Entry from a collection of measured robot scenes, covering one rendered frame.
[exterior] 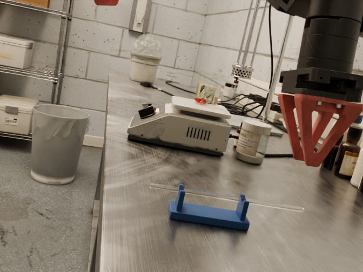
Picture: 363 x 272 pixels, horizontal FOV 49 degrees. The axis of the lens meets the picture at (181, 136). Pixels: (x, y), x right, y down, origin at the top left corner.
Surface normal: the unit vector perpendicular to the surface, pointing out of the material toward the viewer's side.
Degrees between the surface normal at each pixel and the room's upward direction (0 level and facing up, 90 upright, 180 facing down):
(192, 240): 0
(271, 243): 0
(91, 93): 90
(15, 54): 92
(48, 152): 94
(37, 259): 0
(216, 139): 90
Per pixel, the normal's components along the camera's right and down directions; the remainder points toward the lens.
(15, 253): 0.20, -0.95
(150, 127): 0.04, 0.24
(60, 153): 0.43, 0.36
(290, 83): -0.99, -0.15
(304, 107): 0.00, 0.47
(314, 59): -0.62, 0.00
